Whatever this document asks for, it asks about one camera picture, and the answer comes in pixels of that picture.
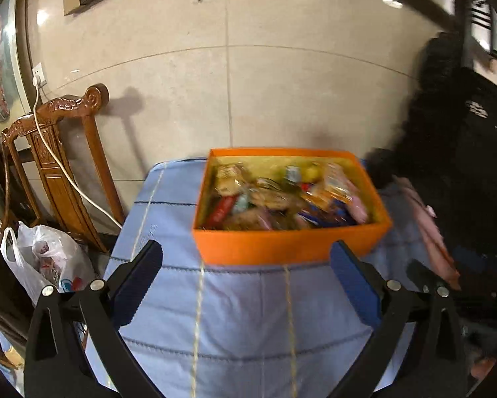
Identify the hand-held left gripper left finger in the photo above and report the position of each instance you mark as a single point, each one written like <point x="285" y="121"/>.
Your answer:
<point x="138" y="286"/>

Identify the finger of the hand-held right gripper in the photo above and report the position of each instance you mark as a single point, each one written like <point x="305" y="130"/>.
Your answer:
<point x="420" y="272"/>

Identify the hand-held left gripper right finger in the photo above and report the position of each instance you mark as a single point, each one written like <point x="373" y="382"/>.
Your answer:
<point x="356" y="290"/>

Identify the orange cardboard box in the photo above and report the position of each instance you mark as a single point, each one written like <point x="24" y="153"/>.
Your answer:
<point x="281" y="246"/>

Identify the pile of snack packets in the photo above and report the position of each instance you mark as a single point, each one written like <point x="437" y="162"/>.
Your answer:
<point x="281" y="199"/>

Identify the pink cloth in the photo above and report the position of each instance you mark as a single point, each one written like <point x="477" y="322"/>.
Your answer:
<point x="431" y="232"/>

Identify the white plastic bag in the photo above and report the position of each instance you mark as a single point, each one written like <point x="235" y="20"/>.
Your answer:
<point x="45" y="257"/>

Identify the dark carved wooden bench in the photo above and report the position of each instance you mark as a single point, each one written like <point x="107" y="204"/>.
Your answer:
<point x="460" y="174"/>

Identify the blue checked cloth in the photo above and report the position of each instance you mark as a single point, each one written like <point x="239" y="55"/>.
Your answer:
<point x="248" y="319"/>

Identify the brown carved wooden chair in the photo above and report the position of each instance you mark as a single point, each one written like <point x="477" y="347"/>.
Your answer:
<point x="57" y="166"/>

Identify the white wall socket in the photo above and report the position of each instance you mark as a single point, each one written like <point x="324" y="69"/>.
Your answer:
<point x="39" y="75"/>

